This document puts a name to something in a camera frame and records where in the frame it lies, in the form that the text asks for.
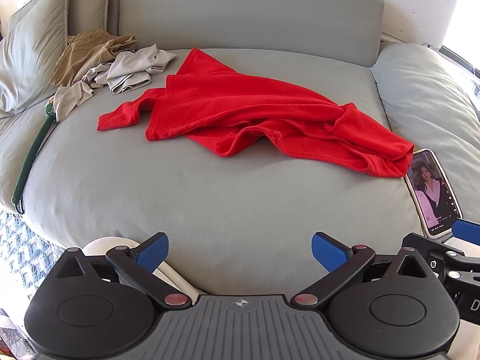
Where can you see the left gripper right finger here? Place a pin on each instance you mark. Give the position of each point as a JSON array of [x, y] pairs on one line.
[[345, 265]]

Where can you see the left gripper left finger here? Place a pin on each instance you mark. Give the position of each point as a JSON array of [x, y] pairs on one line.
[[136, 266]]

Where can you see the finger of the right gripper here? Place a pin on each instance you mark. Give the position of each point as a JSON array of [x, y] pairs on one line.
[[466, 231]]

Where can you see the red t-shirt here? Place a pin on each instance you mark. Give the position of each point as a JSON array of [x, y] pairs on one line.
[[226, 112]]

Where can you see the smartphone with lit screen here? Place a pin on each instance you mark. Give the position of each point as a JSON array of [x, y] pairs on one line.
[[432, 194]]

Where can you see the blue patterned rug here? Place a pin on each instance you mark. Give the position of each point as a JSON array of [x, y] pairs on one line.
[[26, 259]]

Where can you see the light blue-grey armrest cushion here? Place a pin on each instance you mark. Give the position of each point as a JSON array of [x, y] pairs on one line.
[[425, 104]]

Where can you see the left sofa seat cushion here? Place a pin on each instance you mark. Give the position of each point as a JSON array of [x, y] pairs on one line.
[[18, 132]]

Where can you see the light grey crumpled garment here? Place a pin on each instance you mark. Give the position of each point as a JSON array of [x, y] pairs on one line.
[[129, 70]]

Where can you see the tan crumpled garment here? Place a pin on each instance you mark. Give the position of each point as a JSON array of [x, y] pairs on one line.
[[88, 50]]

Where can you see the grey sofa backrest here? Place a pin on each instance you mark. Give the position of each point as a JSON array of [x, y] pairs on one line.
[[345, 30]]

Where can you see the olive throw pillow front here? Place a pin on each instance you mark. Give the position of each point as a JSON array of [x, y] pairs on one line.
[[29, 54]]

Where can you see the olive throw pillow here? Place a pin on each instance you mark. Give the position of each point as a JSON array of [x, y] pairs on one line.
[[29, 54], [87, 15]]

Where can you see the olive throw pillow rear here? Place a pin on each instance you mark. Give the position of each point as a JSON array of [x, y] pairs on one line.
[[87, 15]]

